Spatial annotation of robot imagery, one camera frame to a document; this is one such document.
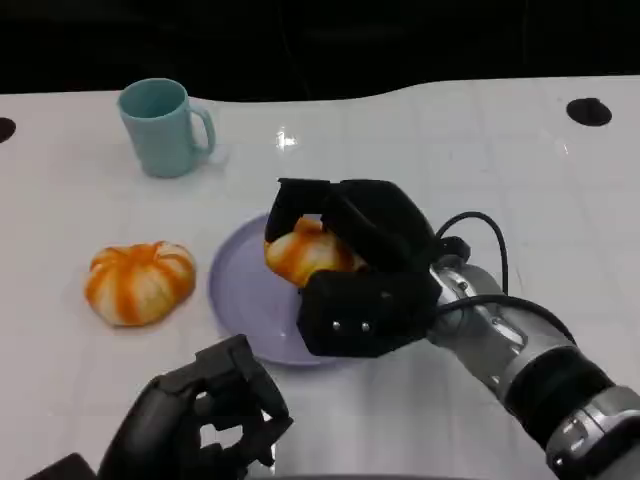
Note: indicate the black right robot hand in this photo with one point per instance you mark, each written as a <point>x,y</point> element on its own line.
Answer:
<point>380,225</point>

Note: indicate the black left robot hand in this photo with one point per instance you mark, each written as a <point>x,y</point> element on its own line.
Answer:
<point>155,430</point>

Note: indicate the orange and white bread roll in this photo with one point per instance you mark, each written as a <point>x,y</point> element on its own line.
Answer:
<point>135,285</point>
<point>305,255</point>

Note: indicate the lilac plate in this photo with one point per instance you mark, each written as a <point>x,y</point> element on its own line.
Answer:
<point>240,295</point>

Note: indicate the pale green mug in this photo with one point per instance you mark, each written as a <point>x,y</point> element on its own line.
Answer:
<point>160,142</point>

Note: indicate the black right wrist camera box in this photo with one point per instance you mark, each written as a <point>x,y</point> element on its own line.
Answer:
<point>360,315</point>

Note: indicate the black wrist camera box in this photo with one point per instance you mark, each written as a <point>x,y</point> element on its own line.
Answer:
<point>360,315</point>
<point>65,470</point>

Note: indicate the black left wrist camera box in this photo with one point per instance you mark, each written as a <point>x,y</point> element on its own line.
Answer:
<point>65,470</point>

